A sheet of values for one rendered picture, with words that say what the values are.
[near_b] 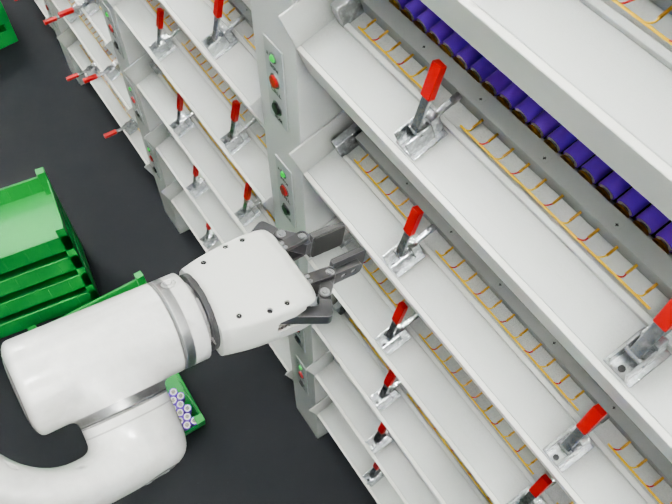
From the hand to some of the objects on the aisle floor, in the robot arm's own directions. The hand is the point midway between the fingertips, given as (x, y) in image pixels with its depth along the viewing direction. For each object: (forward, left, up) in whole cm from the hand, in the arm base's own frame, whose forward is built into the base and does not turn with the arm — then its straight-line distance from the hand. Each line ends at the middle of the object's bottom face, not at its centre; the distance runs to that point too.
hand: (336, 252), depth 74 cm
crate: (-15, +50, -102) cm, 115 cm away
